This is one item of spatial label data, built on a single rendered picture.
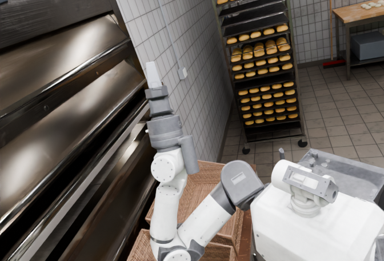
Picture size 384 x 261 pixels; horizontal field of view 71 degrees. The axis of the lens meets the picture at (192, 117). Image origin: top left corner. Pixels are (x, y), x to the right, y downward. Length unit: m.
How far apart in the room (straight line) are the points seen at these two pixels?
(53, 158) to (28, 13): 0.54
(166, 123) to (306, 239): 0.40
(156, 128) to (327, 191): 0.39
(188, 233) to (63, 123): 0.68
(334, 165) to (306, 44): 4.44
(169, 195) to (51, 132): 0.59
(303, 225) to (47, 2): 1.17
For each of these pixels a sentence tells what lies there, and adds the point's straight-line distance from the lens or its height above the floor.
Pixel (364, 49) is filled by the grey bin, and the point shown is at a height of 0.39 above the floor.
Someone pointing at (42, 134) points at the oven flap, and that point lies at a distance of 1.13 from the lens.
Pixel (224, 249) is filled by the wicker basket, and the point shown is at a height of 0.71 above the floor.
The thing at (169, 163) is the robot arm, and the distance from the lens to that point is 0.65.
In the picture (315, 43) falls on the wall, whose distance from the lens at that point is 5.18.
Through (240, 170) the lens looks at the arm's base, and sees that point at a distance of 0.78.
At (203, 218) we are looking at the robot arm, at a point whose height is 1.33.
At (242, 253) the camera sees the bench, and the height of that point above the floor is 0.58.
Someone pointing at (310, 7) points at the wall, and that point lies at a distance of 5.03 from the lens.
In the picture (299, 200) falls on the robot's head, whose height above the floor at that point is 1.44.
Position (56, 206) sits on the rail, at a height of 1.43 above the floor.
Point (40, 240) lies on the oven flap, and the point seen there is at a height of 1.40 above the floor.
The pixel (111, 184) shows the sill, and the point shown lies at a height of 1.18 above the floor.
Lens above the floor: 1.91
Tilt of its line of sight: 26 degrees down
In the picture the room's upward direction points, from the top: 18 degrees counter-clockwise
